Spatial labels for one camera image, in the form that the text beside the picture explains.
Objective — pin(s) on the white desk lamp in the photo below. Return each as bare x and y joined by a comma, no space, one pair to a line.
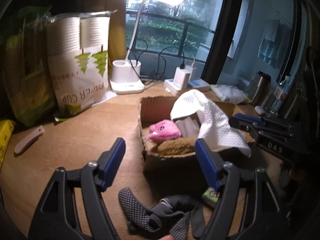
125,78

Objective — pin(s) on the brown curtain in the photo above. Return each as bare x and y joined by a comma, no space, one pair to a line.
117,38

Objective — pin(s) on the white power strip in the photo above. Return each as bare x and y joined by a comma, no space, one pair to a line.
197,84

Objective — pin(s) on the pink plush toy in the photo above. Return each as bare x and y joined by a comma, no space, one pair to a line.
163,131

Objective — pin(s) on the brown cardboard box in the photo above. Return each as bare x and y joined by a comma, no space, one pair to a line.
154,110

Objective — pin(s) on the beige folding knife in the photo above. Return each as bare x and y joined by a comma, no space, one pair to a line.
28,140

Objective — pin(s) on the hanging teal towel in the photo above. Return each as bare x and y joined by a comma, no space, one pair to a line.
274,43

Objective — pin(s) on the grey dotted sock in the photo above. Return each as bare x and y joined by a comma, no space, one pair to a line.
171,216

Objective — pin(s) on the wipes pack on table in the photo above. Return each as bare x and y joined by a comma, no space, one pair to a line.
230,94

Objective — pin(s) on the white earbuds case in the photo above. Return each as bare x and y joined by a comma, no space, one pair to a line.
260,111

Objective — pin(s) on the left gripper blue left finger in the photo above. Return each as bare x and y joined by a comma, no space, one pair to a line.
56,216

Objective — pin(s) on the paper cup pack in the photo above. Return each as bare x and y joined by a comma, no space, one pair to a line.
77,45

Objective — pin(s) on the brown plush toy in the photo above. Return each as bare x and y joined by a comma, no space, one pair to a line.
180,146

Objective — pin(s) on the right gripper body seen black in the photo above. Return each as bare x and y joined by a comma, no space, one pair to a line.
286,151

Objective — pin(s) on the steel thermos mug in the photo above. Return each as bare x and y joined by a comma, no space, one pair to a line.
258,86

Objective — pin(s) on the white charger adapter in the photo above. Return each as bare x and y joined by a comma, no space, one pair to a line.
190,67

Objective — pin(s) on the white charger with black cable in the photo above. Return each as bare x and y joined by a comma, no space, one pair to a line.
181,77

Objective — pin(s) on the black balcony railing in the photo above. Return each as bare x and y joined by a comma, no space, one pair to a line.
171,35

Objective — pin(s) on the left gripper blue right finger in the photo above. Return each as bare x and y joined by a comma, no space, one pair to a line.
261,217

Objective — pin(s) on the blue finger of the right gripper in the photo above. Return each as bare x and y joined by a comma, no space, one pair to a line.
250,127
249,118

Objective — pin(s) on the white textured cloth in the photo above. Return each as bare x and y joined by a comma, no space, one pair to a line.
214,128

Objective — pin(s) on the cartoon tissue pack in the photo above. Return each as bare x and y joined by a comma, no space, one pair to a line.
210,197

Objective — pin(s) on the clear water bottle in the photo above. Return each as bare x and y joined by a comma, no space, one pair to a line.
280,94

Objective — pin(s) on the green yellow plastic bag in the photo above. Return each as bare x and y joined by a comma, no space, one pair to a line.
24,64

